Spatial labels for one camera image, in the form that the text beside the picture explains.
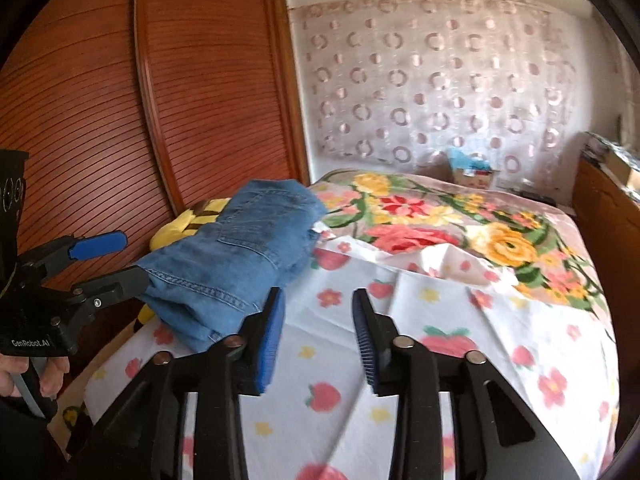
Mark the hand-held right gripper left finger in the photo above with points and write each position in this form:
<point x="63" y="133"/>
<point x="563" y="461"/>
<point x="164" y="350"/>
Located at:
<point x="270" y="345"/>

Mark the stack of papers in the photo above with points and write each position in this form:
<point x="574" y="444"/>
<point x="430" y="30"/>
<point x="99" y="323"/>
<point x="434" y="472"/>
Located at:
<point x="595" y="146"/>

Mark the yellow plush toy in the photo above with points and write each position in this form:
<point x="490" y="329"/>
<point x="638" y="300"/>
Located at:
<point x="185" y="222"/>

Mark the wooden slatted wardrobe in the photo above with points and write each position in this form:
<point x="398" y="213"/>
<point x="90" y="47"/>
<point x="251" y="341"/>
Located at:
<point x="200" y="85"/>

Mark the person's left forearm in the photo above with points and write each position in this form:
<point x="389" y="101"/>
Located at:
<point x="25" y="440"/>

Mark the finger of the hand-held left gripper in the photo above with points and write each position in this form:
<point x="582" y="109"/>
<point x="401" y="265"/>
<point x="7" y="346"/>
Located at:
<point x="100" y="244"/>
<point x="120" y="285"/>

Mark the brown cardboard box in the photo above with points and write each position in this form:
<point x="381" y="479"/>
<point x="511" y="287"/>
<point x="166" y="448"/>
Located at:
<point x="622" y="167"/>

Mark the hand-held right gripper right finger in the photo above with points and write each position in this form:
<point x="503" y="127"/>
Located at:
<point x="367" y="345"/>

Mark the person's left hand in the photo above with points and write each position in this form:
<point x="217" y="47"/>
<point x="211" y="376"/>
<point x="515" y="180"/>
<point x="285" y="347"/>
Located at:
<point x="55" y="375"/>

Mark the circle patterned sheer curtain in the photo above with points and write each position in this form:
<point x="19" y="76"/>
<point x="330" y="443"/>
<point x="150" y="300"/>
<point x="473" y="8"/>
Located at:
<point x="440" y="85"/>

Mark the white strawberry print sheet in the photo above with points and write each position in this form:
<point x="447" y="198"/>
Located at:
<point x="450" y="305"/>

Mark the blue denim pants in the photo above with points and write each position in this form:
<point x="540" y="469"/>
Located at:
<point x="240" y="260"/>

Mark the wooden cabinet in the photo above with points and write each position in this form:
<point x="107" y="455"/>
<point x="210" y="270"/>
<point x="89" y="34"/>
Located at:
<point x="595" y="195"/>

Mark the cardboard box with blue cloth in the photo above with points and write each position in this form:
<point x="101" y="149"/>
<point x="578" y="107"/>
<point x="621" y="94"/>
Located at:
<point x="475" y="177"/>

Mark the pink floral blanket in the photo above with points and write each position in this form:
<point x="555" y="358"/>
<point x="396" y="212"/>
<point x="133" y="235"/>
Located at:
<point x="500" y="240"/>

